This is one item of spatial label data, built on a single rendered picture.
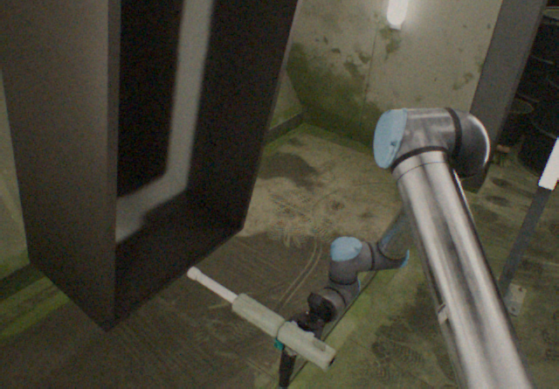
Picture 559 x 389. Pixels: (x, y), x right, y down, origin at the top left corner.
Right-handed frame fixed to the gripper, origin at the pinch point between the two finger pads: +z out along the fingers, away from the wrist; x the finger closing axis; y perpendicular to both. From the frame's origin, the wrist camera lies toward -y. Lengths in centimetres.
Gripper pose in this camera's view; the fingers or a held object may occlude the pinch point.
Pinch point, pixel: (287, 345)
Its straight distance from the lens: 128.0
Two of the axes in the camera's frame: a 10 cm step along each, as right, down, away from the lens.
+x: -8.1, -3.8, 4.4
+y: -1.5, 8.7, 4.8
